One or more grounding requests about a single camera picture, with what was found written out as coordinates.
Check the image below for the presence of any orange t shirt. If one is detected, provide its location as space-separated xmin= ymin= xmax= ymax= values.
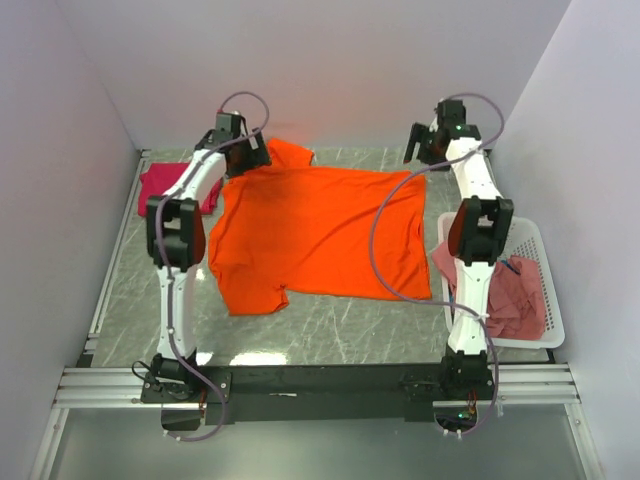
xmin=208 ymin=139 xmax=431 ymax=316

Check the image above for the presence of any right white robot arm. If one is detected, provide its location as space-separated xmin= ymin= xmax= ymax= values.
xmin=403 ymin=93 xmax=514 ymax=399

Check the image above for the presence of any dusty pink t shirt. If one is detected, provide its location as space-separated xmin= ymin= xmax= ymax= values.
xmin=430 ymin=242 xmax=547 ymax=341

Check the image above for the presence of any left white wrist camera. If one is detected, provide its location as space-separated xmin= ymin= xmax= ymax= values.
xmin=217 ymin=107 xmax=243 ymax=116

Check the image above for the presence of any aluminium frame rail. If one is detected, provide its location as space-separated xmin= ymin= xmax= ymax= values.
xmin=29 ymin=149 xmax=606 ymax=480

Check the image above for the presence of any white plastic laundry basket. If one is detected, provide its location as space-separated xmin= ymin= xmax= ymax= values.
xmin=437 ymin=211 xmax=566 ymax=350

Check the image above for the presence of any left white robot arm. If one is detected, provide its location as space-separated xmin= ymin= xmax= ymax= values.
xmin=146 ymin=110 xmax=271 ymax=402

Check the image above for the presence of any blue garment in basket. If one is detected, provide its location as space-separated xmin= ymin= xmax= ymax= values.
xmin=501 ymin=255 xmax=522 ymax=276

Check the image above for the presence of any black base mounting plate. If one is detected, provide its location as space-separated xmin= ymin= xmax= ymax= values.
xmin=141 ymin=363 xmax=495 ymax=424

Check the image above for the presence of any folded magenta t shirt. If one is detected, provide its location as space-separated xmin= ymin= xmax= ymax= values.
xmin=138 ymin=162 xmax=224 ymax=218

